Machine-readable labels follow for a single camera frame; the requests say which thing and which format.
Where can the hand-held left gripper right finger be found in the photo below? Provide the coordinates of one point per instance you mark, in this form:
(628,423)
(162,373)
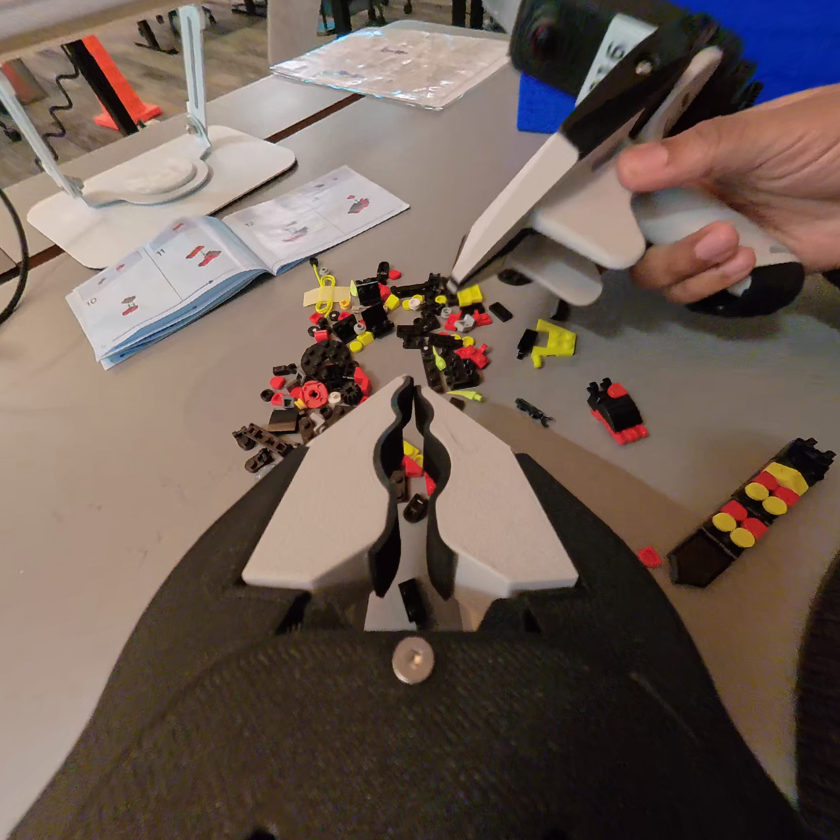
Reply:
(499,525)

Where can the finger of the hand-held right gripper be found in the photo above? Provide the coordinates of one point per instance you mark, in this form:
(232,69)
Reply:
(525,210)
(564,279)

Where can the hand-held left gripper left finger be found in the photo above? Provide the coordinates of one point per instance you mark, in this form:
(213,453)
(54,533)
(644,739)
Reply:
(315,512)

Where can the pile of lego pieces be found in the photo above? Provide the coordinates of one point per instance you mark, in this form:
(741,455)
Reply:
(328,358)

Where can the small black lego brick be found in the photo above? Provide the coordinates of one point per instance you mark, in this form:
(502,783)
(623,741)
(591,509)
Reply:
(526,342)
(561,310)

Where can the black lego wheel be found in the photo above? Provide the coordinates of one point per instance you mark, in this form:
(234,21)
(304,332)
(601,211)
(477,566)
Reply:
(513,277)

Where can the yellow angled lego plate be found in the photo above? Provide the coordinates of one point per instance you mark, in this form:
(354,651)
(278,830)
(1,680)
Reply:
(558,340)

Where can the flat black lego plate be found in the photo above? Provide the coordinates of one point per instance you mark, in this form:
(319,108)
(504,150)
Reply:
(500,312)

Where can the black spiky lego part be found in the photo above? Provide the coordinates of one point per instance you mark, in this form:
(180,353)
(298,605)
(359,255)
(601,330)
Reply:
(533,411)

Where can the small red black lego assembly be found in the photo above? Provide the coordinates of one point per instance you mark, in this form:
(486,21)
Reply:
(617,410)

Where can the small red lego plate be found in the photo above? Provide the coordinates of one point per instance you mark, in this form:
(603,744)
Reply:
(649,556)

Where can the long black yellow lego assembly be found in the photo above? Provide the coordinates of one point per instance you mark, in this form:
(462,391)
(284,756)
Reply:
(754,512)

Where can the open lego instruction booklet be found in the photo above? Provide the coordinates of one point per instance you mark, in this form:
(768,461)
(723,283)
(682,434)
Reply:
(197,275)

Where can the person's right hand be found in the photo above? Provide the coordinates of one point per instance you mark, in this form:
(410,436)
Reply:
(781,170)

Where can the blue plastic bin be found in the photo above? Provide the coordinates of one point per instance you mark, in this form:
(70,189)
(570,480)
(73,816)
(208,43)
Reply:
(787,39)

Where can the clear plastic bag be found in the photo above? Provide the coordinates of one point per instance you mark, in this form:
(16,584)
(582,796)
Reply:
(394,65)

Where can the white metal desk stand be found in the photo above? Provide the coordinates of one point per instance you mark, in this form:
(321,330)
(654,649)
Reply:
(170,184)

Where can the orange cone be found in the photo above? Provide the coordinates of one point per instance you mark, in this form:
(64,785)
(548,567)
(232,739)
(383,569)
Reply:
(121,92)

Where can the black table leg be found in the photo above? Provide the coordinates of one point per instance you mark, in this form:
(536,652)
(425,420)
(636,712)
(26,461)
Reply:
(98,85)

